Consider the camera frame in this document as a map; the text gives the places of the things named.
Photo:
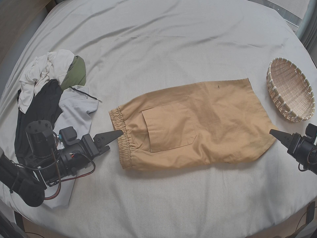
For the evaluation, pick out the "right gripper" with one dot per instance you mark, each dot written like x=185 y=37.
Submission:
x=301 y=149

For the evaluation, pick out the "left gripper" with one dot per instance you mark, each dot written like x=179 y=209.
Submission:
x=74 y=157

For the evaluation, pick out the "tan shorts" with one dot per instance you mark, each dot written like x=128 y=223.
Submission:
x=198 y=123

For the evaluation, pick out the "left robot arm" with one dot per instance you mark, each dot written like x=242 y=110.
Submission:
x=38 y=137

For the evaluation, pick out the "pale blue garment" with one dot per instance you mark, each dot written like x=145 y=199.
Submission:
x=74 y=113

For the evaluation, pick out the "round woven basket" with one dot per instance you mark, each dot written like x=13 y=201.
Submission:
x=289 y=90

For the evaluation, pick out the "black garment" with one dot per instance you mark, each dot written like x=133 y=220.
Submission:
x=39 y=103

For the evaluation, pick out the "green garment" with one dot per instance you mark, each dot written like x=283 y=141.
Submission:
x=76 y=73

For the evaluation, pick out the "white garment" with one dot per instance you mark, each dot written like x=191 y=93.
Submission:
x=44 y=68

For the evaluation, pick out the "bed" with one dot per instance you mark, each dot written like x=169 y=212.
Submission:
x=161 y=21

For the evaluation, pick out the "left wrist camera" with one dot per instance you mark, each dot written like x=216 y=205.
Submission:
x=68 y=135

